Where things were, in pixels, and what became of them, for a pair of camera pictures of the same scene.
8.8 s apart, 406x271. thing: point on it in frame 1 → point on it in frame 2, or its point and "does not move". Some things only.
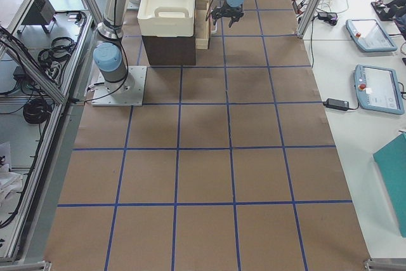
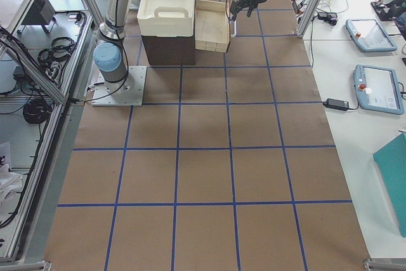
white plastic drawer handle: (216, 30) → (235, 28)
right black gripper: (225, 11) → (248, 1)
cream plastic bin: (164, 14) does not move
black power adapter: (337, 104) does not move
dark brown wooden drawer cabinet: (164, 51) does not move
